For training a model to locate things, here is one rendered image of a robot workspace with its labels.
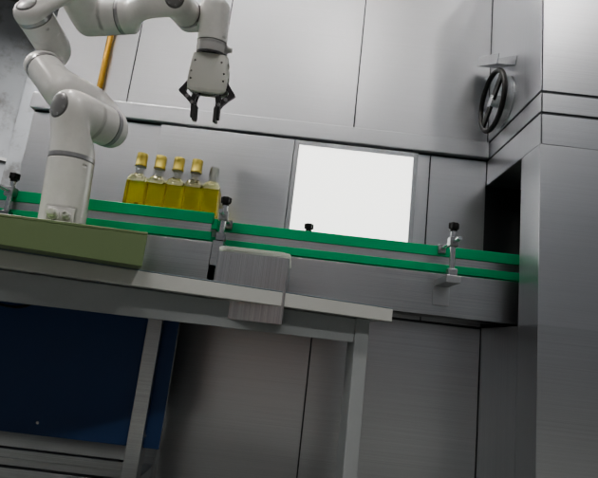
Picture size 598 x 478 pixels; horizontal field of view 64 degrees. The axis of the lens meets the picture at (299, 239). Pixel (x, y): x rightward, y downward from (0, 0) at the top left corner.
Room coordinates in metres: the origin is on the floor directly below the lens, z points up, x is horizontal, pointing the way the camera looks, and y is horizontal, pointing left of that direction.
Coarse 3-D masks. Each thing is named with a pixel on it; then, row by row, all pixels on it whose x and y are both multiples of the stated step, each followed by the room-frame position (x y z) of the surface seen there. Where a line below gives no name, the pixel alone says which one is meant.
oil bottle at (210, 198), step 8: (208, 184) 1.43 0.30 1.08; (216, 184) 1.43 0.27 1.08; (208, 192) 1.43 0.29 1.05; (216, 192) 1.43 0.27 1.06; (200, 200) 1.43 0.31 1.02; (208, 200) 1.43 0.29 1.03; (216, 200) 1.43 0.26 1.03; (200, 208) 1.43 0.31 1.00; (208, 208) 1.43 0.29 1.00; (216, 208) 1.44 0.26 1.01; (216, 216) 1.46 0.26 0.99
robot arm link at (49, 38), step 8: (48, 24) 1.05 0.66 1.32; (56, 24) 1.07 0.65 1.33; (32, 32) 1.05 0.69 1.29; (40, 32) 1.05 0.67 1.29; (48, 32) 1.06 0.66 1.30; (56, 32) 1.08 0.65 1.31; (64, 32) 1.10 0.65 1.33; (32, 40) 1.07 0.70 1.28; (40, 40) 1.07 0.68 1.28; (48, 40) 1.08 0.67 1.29; (56, 40) 1.09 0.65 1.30; (64, 40) 1.11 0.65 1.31; (40, 48) 1.10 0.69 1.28; (48, 48) 1.10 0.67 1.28; (56, 48) 1.10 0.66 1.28; (64, 48) 1.12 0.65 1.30; (32, 56) 1.04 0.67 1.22; (56, 56) 1.07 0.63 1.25; (64, 56) 1.13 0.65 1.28; (24, 64) 1.06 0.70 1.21; (64, 64) 1.15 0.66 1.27
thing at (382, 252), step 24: (240, 240) 1.42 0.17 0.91; (264, 240) 1.42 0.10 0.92; (288, 240) 1.42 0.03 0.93; (312, 240) 1.41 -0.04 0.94; (336, 240) 1.41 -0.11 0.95; (360, 240) 1.41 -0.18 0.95; (384, 240) 1.41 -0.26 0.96; (384, 264) 1.41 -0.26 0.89; (408, 264) 1.41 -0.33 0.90; (432, 264) 1.41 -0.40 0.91; (456, 264) 1.41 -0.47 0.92; (480, 264) 1.41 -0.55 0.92; (504, 264) 1.41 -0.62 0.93
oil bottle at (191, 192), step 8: (184, 184) 1.43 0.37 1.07; (192, 184) 1.43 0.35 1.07; (200, 184) 1.44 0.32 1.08; (184, 192) 1.43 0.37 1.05; (192, 192) 1.43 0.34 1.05; (200, 192) 1.44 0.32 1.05; (184, 200) 1.43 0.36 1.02; (192, 200) 1.43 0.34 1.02; (184, 208) 1.43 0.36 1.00; (192, 208) 1.43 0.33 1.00
